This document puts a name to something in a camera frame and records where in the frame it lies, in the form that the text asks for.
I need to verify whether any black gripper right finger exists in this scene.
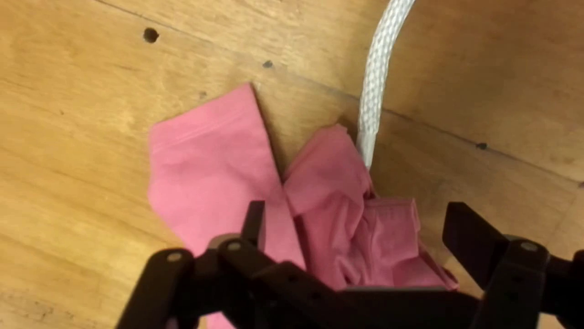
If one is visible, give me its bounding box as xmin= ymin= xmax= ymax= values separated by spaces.
xmin=441 ymin=203 xmax=584 ymax=329

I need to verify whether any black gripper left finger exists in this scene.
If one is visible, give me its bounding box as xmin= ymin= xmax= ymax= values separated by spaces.
xmin=115 ymin=199 xmax=343 ymax=329

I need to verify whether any pink cloth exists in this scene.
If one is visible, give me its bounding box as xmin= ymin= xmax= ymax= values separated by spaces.
xmin=149 ymin=84 xmax=456 ymax=290

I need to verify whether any thick white rope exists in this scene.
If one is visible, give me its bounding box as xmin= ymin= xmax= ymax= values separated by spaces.
xmin=355 ymin=0 xmax=418 ymax=172

